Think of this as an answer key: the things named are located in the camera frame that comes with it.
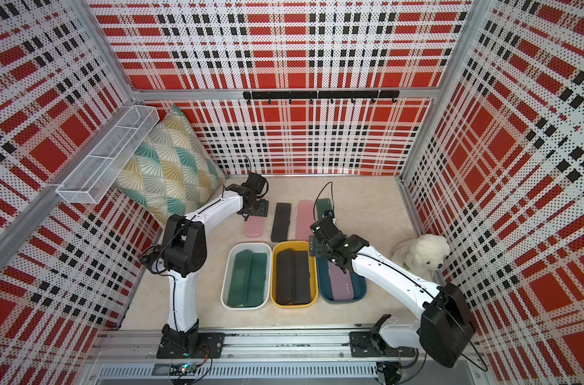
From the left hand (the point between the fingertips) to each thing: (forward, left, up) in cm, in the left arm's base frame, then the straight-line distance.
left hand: (259, 208), depth 100 cm
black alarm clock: (-24, +35, +1) cm, 42 cm away
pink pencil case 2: (+2, -19, -11) cm, 22 cm away
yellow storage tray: (-14, -15, -7) cm, 22 cm away
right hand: (-19, -27, +6) cm, 34 cm away
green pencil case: (-28, +4, -5) cm, 29 cm away
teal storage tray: (-30, -39, -5) cm, 49 cm away
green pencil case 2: (+6, -27, -5) cm, 28 cm away
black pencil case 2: (-28, -12, -3) cm, 31 cm away
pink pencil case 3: (-30, -32, -6) cm, 44 cm away
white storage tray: (-17, 0, -3) cm, 17 cm away
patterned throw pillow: (+4, +30, +17) cm, 35 cm away
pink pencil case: (-4, +3, -8) cm, 9 cm away
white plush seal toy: (-27, -56, +11) cm, 63 cm away
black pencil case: (-30, -18, -4) cm, 35 cm away
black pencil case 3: (-2, -9, -8) cm, 12 cm away
